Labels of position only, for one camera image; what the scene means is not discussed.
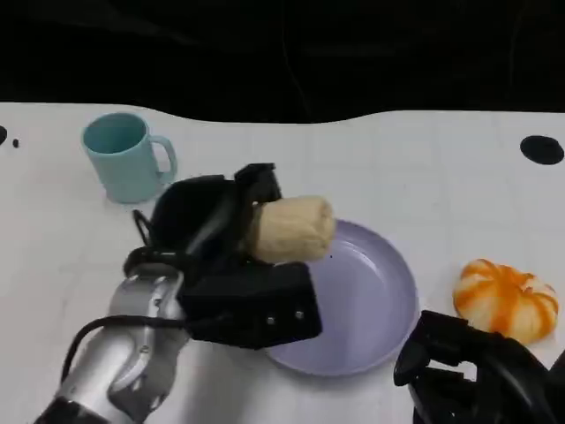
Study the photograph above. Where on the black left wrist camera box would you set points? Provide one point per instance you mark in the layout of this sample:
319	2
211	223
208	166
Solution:
256	305

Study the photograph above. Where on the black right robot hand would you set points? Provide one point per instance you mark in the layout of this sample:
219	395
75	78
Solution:
476	375

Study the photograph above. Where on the orange and white bread roll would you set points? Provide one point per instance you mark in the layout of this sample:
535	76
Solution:
503	300

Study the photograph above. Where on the lilac plate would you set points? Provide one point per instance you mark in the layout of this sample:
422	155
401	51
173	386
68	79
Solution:
366	300

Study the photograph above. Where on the pale green mug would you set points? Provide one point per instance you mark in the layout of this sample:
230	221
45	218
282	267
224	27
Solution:
119	163

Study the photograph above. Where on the black backdrop curtain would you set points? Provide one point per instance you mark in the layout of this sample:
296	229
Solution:
265	53

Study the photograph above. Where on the beige towel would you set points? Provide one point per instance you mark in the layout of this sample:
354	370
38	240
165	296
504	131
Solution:
296	229

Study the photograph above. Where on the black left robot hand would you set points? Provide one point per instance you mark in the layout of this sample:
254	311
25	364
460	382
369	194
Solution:
198	216

